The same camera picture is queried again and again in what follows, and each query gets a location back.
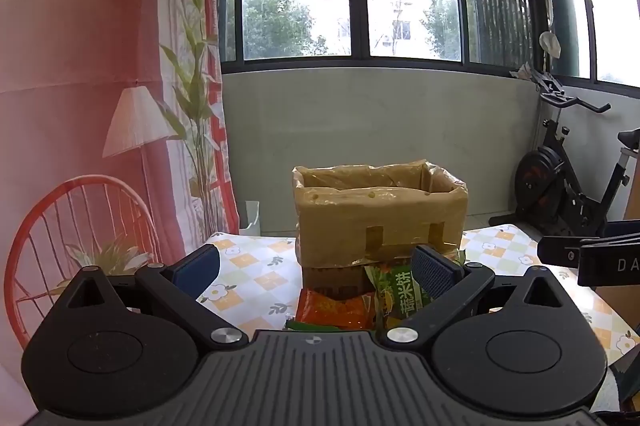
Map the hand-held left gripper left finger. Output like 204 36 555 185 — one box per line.
65 243 251 350

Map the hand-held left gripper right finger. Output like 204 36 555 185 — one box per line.
380 243 576 350

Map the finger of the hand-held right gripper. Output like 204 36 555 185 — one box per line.
537 233 601 268

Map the green snack packet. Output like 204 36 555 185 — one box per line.
364 262 443 332

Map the clear plastic liner bag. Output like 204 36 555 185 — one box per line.
292 159 469 268

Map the brown cardboard box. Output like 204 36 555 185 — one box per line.
292 160 469 299

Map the orange snack packet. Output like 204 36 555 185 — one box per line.
295 287 377 332

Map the checkered flower tablecloth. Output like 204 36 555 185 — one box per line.
192 225 640 369

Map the black exercise bike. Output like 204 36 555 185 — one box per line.
510 65 640 243

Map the small green packet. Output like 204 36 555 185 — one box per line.
284 318 342 333

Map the black framed window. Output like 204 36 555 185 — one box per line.
217 0 640 100

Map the printed wall cloth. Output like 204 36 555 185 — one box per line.
0 0 241 407

